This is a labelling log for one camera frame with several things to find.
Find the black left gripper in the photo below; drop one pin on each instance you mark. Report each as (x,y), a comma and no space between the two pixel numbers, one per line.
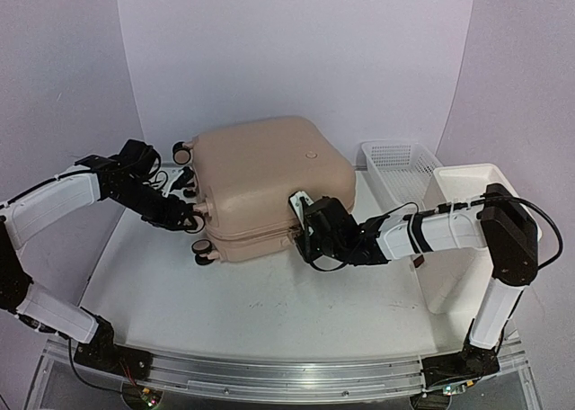
(170,216)

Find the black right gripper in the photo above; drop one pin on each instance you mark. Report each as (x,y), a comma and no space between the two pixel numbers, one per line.
(304,249)

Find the beige hard-shell suitcase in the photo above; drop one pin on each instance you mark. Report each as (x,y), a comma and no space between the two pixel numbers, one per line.
(244,176)

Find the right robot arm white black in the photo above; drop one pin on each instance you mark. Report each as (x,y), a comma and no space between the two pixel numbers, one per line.
(490,244)

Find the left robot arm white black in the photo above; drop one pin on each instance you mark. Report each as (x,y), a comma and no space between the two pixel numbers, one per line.
(125,178)

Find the white perforated plastic basket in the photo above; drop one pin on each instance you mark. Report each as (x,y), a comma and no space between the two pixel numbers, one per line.
(398,171)

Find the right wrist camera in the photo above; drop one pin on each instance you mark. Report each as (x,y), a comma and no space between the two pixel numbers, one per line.
(298,202)

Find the aluminium front rail base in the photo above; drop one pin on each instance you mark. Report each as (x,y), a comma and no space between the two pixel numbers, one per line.
(67,378)

